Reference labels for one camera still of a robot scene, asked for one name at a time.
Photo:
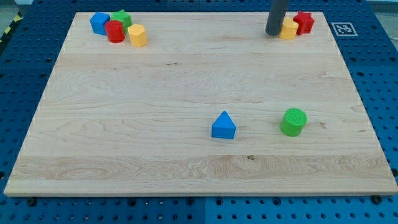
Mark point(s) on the yellow heart block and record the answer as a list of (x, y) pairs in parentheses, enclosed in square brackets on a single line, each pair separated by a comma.
[(289, 29)]

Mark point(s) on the white fiducial marker tag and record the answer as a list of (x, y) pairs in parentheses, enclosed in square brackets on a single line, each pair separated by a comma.
[(344, 29)]

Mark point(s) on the red star block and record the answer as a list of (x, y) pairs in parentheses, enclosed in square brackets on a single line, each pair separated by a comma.
[(305, 22)]

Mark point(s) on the blue triangle block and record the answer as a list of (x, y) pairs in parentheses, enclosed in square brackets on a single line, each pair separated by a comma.
[(223, 127)]

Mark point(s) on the red cylinder block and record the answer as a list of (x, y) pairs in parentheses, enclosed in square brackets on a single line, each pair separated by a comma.
[(114, 31)]

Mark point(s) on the wooden board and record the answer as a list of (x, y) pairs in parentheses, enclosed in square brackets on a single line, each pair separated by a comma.
[(123, 121)]

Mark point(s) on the green star block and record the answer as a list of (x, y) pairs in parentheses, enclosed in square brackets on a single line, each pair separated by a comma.
[(123, 17)]

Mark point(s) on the yellow hexagon block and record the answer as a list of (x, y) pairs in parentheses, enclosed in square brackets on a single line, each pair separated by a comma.
[(137, 35)]

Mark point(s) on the blue pentagon block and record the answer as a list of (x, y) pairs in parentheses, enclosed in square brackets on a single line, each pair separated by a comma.
[(97, 22)]

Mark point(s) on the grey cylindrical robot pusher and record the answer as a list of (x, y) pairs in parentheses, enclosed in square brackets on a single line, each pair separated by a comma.
[(276, 17)]

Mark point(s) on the green cylinder block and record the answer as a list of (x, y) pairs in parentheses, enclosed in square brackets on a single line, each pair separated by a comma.
[(293, 122)]

